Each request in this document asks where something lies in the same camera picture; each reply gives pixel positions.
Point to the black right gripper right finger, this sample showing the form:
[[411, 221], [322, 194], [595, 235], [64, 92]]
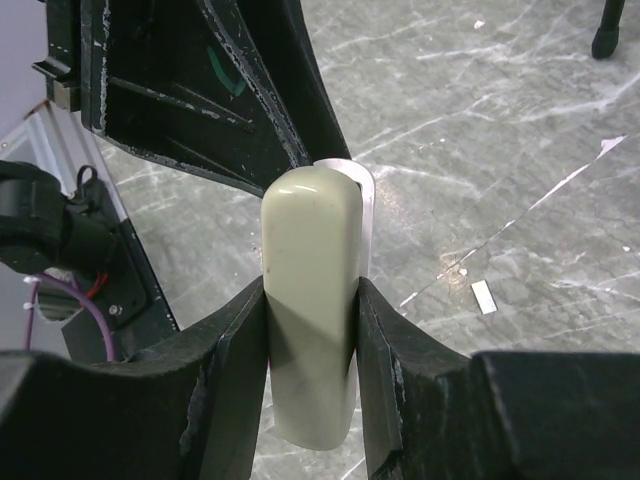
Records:
[[431, 413]]

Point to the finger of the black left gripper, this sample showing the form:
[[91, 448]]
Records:
[[279, 32]]

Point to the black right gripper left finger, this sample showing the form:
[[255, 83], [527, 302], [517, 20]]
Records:
[[186, 408]]

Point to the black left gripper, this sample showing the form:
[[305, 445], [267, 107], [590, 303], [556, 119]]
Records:
[[177, 83]]

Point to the strip of staples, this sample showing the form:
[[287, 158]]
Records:
[[484, 297]]

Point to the black perforated music stand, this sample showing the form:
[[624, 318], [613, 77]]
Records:
[[606, 37]]

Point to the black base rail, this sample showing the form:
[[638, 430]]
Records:
[[112, 270]]

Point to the aluminium frame rail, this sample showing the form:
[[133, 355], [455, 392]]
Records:
[[55, 141]]

